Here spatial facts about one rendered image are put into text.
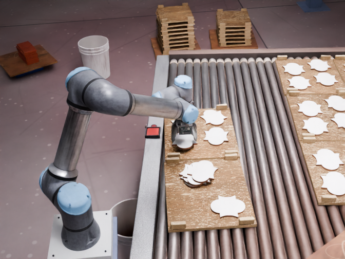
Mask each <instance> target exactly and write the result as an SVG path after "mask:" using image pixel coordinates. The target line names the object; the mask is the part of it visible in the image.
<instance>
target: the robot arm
mask: <svg viewBox="0 0 345 259"><path fill-rule="evenodd" d="M65 86H66V89H67V91H68V92H69V93H68V97H67V100H66V102H67V104H68V106H69V109H68V113H67V116H66V120H65V124H64V127H63V131H62V134H61V138H60V142H59V145H58V148H57V152H56V156H55V159H54V162H53V163H51V164H50V165H49V166H48V167H47V168H45V170H44V171H42V173H41V175H40V178H39V185H40V188H41V189H42V192H43V193H44V194H45V195H46V196H47V197H48V198H49V200H50V201H51V202H52V203H53V205H54V206H55V207H56V208H57V209H58V211H59V212H60V214H61V217H62V221H63V227H62V232H61V239H62V243H63V245H64V246H65V247H66V248H67V249H69V250H72V251H84V250H87V249H89V248H91V247H93V246H94V245H95V244H96V243H97V242H98V241H99V239H100V236H101V232H100V227H99V225H98V223H97V222H96V220H95V219H94V218H93V211H92V204H91V195H90V193H89V190H88V189H87V187H86V186H84V185H83V184H81V183H76V179H77V176H78V170H77V169H76V165H77V162H78V159H79V155H80V152H81V149H82V145H83V142H84V138H85V135H86V132H87V128H88V124H89V121H90V118H91V114H92V113H93V112H98V113H102V114H107V115H113V116H122V117H124V116H127V115H128V114H131V115H140V116H150V117H159V118H169V119H175V120H174V122H173V123H172V125H171V140H172V142H174V141H175V137H176V134H177V135H178V132H179V135H191V134H192V135H193V137H194V140H195V141H197V125H196V123H195V121H196V119H197V117H198V115H199V111H198V109H197V108H196V107H194V106H193V105H192V103H194V102H193V101H192V87H193V86H192V81H191V78H190V77H189V76H186V75H180V76H177V77H176V78H175V81H174V84H173V85H171V86H170V87H167V88H165V89H163V90H161V91H158V92H157V93H155V94H153V95H152V96H145V95H138V94H132V93H131V92H130V91H128V90H126V89H121V88H118V87H116V86H115V85H113V84H111V83H110V82H109V81H107V80H106V79H104V78H103V77H102V76H100V75H99V74H98V73H97V72H96V71H94V70H92V69H90V68H88V67H79V68H76V69H75V70H73V71H72V72H71V73H70V74H69V75H68V76H67V78H66V81H65Z"/></svg>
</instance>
